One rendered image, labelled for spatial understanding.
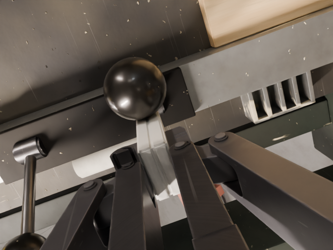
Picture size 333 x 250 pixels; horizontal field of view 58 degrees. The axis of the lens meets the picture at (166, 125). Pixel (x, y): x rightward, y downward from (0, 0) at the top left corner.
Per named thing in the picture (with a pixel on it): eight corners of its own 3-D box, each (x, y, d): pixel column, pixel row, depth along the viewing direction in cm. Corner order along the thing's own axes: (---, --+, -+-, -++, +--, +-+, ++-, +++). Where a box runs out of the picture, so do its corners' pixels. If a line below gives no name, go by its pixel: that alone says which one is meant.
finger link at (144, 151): (171, 197, 15) (157, 203, 15) (159, 144, 22) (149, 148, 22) (151, 147, 14) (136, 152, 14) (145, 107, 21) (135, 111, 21)
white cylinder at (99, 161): (84, 170, 35) (148, 147, 35) (80, 183, 33) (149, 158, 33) (73, 149, 34) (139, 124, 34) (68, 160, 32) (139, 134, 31)
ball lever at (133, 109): (174, 119, 30) (175, 103, 16) (138, 132, 30) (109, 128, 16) (161, 83, 30) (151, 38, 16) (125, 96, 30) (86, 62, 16)
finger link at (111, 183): (156, 211, 13) (93, 233, 13) (149, 161, 18) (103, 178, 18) (144, 183, 13) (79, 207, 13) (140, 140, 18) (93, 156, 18)
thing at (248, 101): (301, 95, 35) (315, 102, 33) (245, 116, 35) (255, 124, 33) (295, 63, 34) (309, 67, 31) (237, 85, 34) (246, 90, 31)
